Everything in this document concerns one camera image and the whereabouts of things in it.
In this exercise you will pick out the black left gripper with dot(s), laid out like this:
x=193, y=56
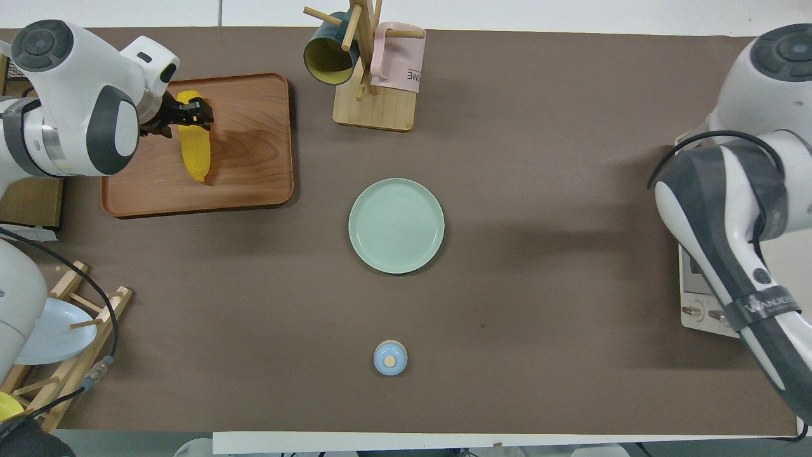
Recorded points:
x=166, y=117

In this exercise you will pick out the yellow corn cob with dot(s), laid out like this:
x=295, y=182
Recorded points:
x=195, y=152

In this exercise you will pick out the green round plate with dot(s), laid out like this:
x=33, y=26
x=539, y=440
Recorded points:
x=396, y=226

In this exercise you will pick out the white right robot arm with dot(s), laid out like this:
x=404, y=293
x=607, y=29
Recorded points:
x=729, y=216

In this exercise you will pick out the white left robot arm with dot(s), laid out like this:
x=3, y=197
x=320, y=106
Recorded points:
x=70, y=95

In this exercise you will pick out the oven control knob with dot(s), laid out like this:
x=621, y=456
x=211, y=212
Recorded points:
x=717, y=314
x=690, y=312

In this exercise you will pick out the white toaster oven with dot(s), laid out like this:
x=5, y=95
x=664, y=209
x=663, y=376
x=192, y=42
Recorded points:
x=698, y=325

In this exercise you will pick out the brown wooden tray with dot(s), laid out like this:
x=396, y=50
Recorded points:
x=254, y=158

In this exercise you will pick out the dark teal mug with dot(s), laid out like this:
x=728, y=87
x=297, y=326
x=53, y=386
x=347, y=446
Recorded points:
x=323, y=54

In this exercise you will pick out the wooden mug tree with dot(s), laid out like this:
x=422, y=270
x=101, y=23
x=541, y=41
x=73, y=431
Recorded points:
x=374, y=111

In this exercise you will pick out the pink mug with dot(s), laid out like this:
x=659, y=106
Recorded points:
x=403, y=60

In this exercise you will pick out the white checked cloth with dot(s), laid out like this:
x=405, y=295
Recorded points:
x=25, y=233

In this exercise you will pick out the light blue plate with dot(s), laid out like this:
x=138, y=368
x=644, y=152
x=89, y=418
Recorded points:
x=57, y=336

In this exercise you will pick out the wooden plate rack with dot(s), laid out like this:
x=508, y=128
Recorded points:
x=76, y=374

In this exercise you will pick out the yellow plate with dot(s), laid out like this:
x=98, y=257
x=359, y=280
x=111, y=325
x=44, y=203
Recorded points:
x=7, y=406

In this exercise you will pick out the brown table mat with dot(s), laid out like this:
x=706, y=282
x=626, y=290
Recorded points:
x=539, y=266

